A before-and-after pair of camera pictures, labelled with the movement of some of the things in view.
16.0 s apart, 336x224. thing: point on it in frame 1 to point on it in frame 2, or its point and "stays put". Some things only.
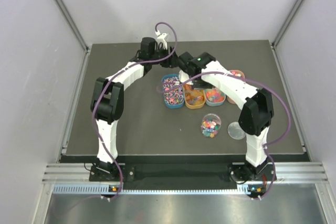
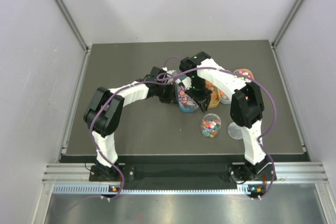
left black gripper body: (169, 61) to (170, 96)
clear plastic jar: (210, 125) stays put
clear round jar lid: (235, 131) stays put
